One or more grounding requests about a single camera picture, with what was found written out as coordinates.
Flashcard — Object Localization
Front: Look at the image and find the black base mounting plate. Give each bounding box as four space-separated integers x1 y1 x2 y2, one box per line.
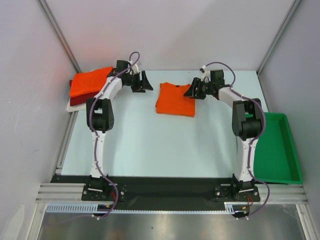
51 175 261 212

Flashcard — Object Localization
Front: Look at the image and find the folded dark red t-shirt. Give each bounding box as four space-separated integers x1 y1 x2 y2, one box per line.
69 79 101 107

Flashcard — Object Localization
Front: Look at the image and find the aluminium frame rail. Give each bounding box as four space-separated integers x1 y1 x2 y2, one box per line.
35 183 309 205

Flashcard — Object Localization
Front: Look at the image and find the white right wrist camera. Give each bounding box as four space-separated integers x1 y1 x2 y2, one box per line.
200 65 211 83

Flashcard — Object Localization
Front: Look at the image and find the white slotted cable duct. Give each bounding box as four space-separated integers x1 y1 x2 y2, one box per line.
46 203 248 215

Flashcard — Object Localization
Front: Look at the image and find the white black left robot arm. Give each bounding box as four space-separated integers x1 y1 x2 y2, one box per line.
86 60 153 179

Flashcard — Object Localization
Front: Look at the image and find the left corner aluminium post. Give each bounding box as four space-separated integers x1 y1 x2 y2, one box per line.
36 0 81 73

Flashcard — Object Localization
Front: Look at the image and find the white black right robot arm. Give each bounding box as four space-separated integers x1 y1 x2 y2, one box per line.
183 68 266 201

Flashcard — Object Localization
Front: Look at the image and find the folded orange t-shirt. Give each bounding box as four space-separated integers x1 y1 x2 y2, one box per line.
69 66 113 98

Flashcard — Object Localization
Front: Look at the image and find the green plastic tray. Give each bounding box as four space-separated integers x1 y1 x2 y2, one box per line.
253 112 303 185

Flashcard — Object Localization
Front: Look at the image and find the orange t-shirt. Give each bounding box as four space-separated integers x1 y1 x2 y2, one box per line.
155 82 196 118
69 66 113 98

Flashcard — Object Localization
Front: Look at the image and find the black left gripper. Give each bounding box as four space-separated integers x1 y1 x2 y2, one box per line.
124 71 154 93

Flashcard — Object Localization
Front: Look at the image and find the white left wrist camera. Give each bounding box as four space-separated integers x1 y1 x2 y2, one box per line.
129 60 140 75

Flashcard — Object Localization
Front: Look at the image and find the corner aluminium post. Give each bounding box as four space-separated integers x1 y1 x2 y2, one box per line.
36 0 81 73
256 0 304 77

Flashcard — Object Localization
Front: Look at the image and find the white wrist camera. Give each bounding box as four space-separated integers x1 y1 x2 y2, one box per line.
200 65 211 83
129 60 140 75

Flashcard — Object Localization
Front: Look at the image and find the right corner aluminium post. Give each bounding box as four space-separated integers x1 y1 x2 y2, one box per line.
256 0 304 77

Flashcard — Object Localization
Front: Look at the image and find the folded white t-shirt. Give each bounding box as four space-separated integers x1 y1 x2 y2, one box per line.
66 99 86 113

